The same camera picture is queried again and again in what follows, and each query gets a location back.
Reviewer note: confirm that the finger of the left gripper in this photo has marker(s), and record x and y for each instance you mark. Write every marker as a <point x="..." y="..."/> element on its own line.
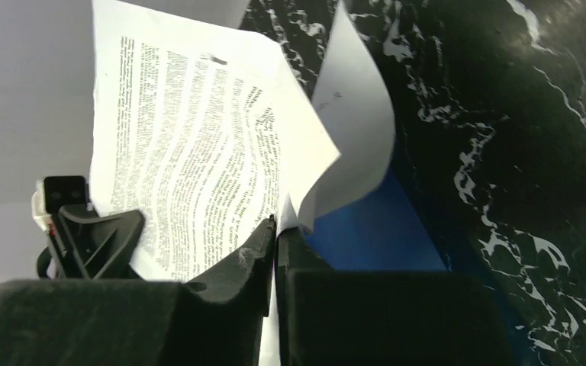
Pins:
<point x="84" y="245"/>

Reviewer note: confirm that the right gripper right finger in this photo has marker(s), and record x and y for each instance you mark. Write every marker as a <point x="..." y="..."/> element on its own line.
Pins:
<point x="332" y="317"/>

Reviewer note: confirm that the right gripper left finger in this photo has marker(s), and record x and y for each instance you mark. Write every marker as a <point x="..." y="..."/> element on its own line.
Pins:
<point x="214" y="319"/>

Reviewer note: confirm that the blue plastic folder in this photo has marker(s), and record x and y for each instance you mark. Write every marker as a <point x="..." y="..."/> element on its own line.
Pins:
<point x="381" y="231"/>

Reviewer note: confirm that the white printed paper files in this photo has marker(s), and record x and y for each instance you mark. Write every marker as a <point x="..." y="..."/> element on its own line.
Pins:
<point x="207" y="130"/>

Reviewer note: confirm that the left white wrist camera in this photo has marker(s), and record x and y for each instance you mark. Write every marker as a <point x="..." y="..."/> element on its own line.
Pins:
<point x="54" y="192"/>

